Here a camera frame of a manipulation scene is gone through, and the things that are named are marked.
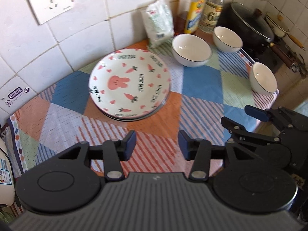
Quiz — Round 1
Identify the white bowl black rim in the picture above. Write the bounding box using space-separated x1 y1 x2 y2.
249 62 278 95

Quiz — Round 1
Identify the pink rabbit carrot plate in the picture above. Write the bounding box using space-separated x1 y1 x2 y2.
88 48 172 120

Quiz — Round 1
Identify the teal patterned plate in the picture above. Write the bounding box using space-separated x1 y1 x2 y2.
90 85 171 121

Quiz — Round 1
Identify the black gas stove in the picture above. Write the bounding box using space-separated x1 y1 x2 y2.
243 38 307 78

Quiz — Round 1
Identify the black wok with lid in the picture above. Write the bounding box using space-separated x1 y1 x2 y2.
217 2 274 62

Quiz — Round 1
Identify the cream enamel pot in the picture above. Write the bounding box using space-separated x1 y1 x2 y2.
265 12 306 51

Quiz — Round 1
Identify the white ribbed bowl large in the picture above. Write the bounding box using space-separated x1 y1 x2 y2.
171 34 213 67

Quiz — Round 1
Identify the white rice cooker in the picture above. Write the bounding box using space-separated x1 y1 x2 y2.
0 139 15 208

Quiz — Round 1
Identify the brown sauce bottle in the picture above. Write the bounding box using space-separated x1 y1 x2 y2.
175 0 191 33

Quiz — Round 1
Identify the yellow label oil bottle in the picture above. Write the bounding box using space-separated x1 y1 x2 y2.
184 0 205 34

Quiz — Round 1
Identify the white green food bag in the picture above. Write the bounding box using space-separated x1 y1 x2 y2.
141 0 174 48

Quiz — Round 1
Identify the vinegar bottle yellow cap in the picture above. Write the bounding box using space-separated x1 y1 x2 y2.
198 0 223 33

